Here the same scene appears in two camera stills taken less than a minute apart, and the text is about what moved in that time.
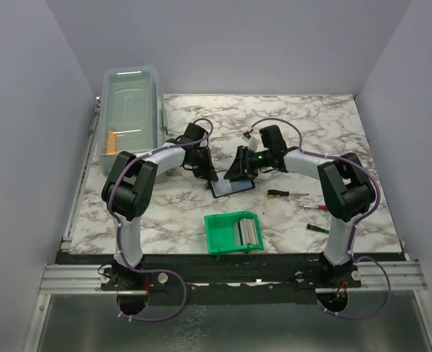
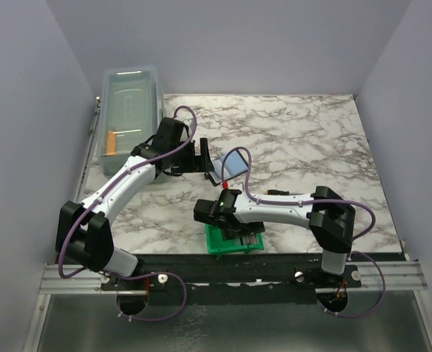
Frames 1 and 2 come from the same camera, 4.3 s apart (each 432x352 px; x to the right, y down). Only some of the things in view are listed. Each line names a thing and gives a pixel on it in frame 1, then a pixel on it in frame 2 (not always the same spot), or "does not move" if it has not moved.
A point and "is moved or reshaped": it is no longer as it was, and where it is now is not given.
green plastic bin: [221, 236] does not move
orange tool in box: [111, 143] does not move
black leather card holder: [221, 188] is moved or reshaped
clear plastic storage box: [133, 118] does not move
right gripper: [242, 166] -> [250, 229]
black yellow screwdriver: [275, 193] does not move
